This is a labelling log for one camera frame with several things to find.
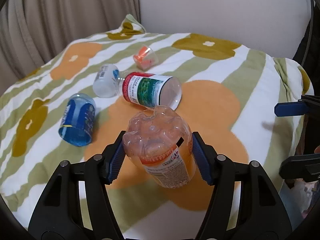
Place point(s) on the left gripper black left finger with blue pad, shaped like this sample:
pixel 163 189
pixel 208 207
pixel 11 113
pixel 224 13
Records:
pixel 57 214

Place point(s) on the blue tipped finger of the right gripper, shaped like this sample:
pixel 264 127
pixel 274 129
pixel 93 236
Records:
pixel 298 108

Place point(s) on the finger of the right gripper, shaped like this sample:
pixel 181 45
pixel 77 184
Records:
pixel 304 167

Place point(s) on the orange label plastic cup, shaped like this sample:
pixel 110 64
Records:
pixel 160 142

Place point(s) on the blue label plastic cup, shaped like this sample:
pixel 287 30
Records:
pixel 77 122

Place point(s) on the red green label cup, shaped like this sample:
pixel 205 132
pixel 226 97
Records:
pixel 151 90

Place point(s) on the small orange clear cup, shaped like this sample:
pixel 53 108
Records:
pixel 145 58

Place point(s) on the black clothes rack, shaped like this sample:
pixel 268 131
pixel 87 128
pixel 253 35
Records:
pixel 308 48

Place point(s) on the floral striped blanket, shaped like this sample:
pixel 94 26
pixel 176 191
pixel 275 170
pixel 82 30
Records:
pixel 229 93

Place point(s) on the beige curtain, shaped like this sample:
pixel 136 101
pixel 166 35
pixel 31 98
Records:
pixel 35 31

